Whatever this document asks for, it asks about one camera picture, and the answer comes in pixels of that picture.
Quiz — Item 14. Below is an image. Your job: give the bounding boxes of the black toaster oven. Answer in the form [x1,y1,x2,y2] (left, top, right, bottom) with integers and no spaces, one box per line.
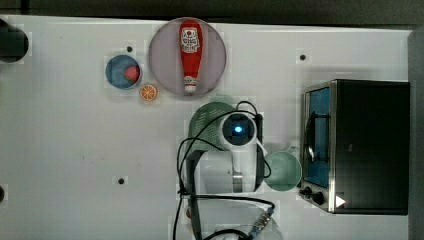
[299,79,410,215]

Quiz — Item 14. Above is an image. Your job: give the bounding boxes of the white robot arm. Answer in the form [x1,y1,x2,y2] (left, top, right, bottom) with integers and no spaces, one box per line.
[179,111,283,240]

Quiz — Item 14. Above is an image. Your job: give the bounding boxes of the green cup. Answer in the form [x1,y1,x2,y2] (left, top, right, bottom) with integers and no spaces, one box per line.
[264,146,302,192]

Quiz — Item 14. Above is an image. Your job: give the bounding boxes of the purple round plate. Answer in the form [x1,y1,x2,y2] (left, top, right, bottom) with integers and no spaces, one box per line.
[148,17,227,96]

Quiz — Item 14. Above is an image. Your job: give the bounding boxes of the green oval strainer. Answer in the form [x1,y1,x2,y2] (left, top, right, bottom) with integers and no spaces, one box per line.
[188,102,234,152]

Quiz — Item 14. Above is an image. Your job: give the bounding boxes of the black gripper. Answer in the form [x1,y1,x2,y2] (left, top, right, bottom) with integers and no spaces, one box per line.
[254,114,263,142]

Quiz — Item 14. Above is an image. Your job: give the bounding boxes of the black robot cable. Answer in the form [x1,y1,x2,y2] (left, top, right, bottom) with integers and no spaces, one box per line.
[172,100,276,240]

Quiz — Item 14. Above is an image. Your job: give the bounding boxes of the blue bowl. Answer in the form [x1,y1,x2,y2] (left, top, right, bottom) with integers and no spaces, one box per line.
[105,55,142,89]

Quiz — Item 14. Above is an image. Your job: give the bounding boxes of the red strawberry in bowl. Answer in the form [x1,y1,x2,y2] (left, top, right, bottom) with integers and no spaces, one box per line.
[124,65,140,83]

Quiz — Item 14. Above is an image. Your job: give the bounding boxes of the black cylinder post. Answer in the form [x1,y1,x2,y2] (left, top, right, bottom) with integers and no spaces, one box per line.
[0,20,29,63]

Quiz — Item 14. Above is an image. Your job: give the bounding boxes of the red ketchup bottle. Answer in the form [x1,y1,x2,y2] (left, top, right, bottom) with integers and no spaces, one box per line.
[179,20,203,93]

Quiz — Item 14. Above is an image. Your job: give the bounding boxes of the orange slice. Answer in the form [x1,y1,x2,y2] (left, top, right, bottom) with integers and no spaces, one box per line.
[139,84,158,102]

